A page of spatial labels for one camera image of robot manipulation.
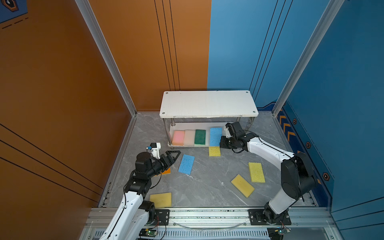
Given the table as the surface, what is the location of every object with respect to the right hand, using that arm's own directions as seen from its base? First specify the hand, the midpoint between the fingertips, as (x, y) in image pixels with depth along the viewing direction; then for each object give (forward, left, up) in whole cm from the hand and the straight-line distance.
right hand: (218, 143), depth 90 cm
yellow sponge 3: (-30, +32, -8) cm, 44 cm away
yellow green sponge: (-15, -22, -9) cm, 28 cm away
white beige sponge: (+4, +18, -1) cm, 19 cm away
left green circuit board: (-43, +37, -11) cm, 58 cm away
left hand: (-13, +22, +9) cm, 27 cm away
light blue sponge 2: (+5, +1, +2) cm, 6 cm away
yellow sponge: (-1, +2, -9) cm, 9 cm away
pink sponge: (+5, +25, 0) cm, 25 cm away
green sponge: (+6, +11, -2) cm, 13 cm away
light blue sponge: (-10, +20, -8) cm, 23 cm away
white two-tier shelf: (+14, +16, +8) cm, 23 cm away
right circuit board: (-44, -25, -12) cm, 52 cm away
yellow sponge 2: (-22, -12, -9) cm, 27 cm away
